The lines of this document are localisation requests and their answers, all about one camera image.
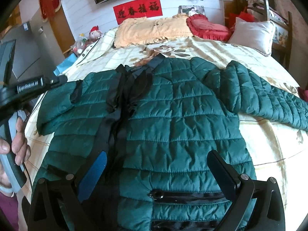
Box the dark green quilted puffer jacket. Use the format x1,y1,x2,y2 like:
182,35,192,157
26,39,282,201
36,55,307,230

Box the person's left hand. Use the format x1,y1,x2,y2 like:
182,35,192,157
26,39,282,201
1,117,31,165

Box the grey refrigerator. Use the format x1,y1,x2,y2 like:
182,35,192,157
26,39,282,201
4,20,62,81

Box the blue paper bag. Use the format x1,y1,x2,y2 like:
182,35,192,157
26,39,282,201
53,53,77,76

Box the wooden door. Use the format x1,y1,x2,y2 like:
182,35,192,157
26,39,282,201
50,6,75,53

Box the plush toy with red hat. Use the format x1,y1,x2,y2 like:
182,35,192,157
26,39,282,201
89,26,102,42

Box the yellow ruffled pillow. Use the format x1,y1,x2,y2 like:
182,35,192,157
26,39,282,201
114,14,193,48

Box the red Chinese characters banner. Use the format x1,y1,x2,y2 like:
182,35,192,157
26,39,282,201
113,0,163,25

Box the white satin pillow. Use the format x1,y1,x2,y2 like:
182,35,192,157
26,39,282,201
228,17,276,56

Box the wooden chair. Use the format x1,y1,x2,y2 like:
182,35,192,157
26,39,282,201
242,0,293,70

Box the red heart-shaped cushion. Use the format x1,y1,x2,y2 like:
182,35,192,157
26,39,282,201
186,14,231,42

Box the framed portrait photo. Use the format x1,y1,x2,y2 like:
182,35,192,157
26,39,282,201
178,5,205,16

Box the red hanging wall decoration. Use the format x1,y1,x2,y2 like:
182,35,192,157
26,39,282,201
39,0,62,22

